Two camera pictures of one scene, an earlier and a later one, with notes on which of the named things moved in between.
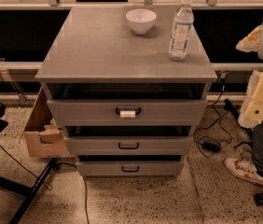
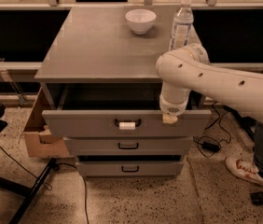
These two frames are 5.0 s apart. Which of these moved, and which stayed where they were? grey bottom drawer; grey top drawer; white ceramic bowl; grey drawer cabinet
Moved: grey top drawer
Stayed: grey drawer cabinet; grey bottom drawer; white ceramic bowl
